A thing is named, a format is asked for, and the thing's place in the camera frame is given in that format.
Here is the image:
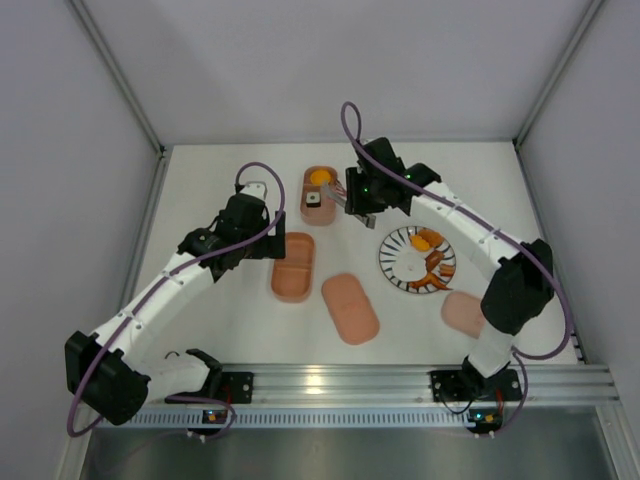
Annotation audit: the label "orange round toy food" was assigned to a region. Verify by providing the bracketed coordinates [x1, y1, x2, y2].
[309, 169, 334, 186]

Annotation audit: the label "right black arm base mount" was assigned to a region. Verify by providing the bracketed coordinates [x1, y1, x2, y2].
[429, 368, 523, 404]

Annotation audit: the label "grey slotted cable duct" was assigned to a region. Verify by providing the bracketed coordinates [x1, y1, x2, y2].
[134, 405, 476, 430]

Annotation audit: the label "small brown toy meat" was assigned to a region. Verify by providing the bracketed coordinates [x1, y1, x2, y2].
[439, 264, 455, 277]

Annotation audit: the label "brown toy sausage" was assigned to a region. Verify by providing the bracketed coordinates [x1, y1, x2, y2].
[425, 250, 445, 272]

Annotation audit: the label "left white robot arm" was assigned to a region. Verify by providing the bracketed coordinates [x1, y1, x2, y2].
[64, 181, 286, 425]

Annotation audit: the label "pink toy sweet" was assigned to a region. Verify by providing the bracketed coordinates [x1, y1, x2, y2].
[334, 183, 347, 199]

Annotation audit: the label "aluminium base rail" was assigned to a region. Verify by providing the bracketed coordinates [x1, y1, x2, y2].
[144, 363, 619, 407]

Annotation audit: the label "pink lunch box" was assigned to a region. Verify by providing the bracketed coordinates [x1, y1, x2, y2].
[271, 232, 315, 303]
[299, 166, 338, 226]

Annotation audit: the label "near pink lunch box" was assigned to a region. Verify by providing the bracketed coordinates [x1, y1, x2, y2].
[271, 232, 315, 303]

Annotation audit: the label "far pink lunch box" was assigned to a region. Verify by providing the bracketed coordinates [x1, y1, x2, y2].
[299, 166, 338, 226]

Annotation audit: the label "left aluminium frame post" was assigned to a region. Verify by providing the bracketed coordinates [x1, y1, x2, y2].
[67, 0, 167, 157]

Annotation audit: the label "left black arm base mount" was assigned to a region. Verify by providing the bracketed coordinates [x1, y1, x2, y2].
[165, 371, 254, 405]

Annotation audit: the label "pink box lid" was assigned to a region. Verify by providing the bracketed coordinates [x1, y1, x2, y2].
[441, 291, 486, 339]
[321, 273, 380, 346]

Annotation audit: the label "centre pink box lid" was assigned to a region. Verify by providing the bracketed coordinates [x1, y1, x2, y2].
[321, 273, 380, 346]

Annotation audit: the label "right pink box lid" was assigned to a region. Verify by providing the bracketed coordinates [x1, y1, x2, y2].
[441, 291, 486, 339]

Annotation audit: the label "metal tongs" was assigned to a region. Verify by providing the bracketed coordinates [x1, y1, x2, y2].
[321, 183, 376, 230]

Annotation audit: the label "orange toy fried shrimp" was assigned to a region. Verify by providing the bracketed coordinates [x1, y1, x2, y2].
[418, 228, 444, 248]

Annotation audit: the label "black white sushi roll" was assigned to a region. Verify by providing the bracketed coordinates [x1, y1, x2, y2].
[305, 191, 322, 209]

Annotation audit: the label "yellow toy chicken drumstick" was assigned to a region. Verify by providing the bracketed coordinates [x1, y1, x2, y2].
[410, 235, 431, 252]

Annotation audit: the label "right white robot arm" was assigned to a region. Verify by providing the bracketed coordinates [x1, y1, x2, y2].
[345, 137, 554, 380]

